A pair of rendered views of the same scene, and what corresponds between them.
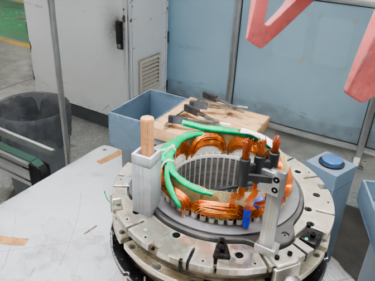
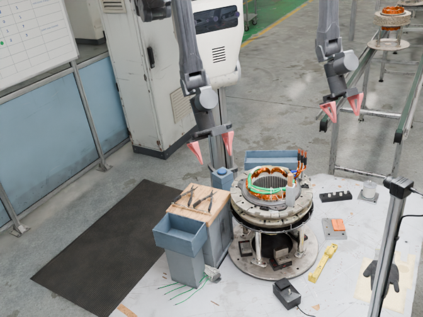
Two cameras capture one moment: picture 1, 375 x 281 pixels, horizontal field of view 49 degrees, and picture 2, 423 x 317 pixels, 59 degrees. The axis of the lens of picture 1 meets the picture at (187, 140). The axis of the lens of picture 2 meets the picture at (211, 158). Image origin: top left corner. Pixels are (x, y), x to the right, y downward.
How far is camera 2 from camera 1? 141 cm
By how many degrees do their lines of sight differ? 72
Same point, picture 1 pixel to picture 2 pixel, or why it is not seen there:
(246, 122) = (199, 189)
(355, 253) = (118, 250)
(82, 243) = (227, 304)
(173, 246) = (307, 196)
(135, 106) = (169, 238)
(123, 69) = not seen: outside the picture
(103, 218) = (203, 299)
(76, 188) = not seen: outside the picture
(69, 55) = not seen: outside the picture
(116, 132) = (195, 246)
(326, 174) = (230, 175)
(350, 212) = (78, 244)
